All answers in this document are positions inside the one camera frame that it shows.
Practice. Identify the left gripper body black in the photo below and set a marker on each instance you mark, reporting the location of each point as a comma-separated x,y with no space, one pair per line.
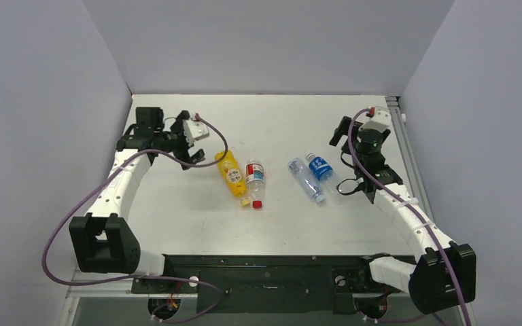
177,142

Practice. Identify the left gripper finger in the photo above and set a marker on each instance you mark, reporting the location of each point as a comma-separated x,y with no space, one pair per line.
191,160
180,120

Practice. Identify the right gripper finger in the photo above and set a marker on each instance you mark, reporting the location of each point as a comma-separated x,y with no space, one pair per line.
336,138
344,125

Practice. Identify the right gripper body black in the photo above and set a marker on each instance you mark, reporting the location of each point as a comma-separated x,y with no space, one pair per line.
346,134

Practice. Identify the yellow juice bottle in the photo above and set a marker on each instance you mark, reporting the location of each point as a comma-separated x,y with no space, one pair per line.
231,173

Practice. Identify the clear bottle red label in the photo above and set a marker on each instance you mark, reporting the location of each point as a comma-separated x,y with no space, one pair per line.
255,180

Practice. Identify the red bottle cap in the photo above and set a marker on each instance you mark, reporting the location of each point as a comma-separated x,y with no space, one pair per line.
257,204

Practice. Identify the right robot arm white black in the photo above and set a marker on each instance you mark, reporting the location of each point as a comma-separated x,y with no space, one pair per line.
443,274

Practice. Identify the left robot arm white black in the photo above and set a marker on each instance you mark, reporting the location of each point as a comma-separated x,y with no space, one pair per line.
102,239

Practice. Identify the clear bottle blue label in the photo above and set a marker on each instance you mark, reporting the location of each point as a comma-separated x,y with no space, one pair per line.
326,175

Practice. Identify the clear crumpled water bottle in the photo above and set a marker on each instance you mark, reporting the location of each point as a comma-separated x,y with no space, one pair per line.
306,180

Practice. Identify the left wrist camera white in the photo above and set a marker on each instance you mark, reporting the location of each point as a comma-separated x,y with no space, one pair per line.
195,129

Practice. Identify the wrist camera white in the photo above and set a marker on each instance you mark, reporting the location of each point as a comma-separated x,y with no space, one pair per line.
379,119
195,129

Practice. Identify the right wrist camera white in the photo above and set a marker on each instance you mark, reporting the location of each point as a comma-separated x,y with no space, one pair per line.
379,119

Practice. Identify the aluminium frame rail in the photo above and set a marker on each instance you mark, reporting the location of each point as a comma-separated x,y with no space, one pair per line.
413,175

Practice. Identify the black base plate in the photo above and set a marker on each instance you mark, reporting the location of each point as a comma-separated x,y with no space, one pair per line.
265,283

